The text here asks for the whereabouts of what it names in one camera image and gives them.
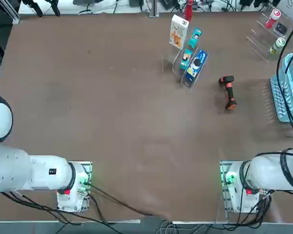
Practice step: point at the aluminium post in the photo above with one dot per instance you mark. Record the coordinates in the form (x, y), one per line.
(154, 8)

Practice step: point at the orange and black barcode scanner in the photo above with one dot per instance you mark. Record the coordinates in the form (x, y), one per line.
(228, 90)

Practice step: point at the blue Oreo cookie packet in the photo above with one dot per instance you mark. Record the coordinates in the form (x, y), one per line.
(196, 64)

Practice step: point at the black tripod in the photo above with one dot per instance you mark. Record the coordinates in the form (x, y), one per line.
(37, 10)

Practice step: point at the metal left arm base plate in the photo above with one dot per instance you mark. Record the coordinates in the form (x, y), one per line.
(89, 168)

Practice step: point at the aluminium frame rail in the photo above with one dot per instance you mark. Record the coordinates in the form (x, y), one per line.
(9, 12)

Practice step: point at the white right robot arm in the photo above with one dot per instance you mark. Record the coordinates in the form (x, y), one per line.
(266, 170)

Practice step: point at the clear acrylic bottle shelf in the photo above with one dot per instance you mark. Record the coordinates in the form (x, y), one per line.
(258, 41)

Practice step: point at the teal snack packet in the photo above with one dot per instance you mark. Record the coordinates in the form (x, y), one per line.
(194, 36)
(186, 58)

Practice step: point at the black power adapter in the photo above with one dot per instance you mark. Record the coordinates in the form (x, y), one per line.
(169, 3)

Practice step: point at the white cookie box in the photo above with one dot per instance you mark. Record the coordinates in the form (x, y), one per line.
(178, 31)

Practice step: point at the blue plastic shopping basket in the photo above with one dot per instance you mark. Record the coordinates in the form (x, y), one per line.
(280, 102)

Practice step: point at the red bottle with white cap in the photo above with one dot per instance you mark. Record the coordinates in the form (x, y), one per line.
(272, 19)

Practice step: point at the small black packet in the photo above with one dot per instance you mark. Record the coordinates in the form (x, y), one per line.
(280, 29)

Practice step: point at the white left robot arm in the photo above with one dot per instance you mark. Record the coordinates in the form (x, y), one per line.
(39, 175)

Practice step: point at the clear acrylic snack shelf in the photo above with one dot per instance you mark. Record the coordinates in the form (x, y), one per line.
(171, 62)

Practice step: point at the green and white bottle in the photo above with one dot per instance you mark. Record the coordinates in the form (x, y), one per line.
(278, 45)

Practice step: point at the red Coca-Cola bottle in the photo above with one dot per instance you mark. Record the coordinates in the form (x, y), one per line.
(187, 12)

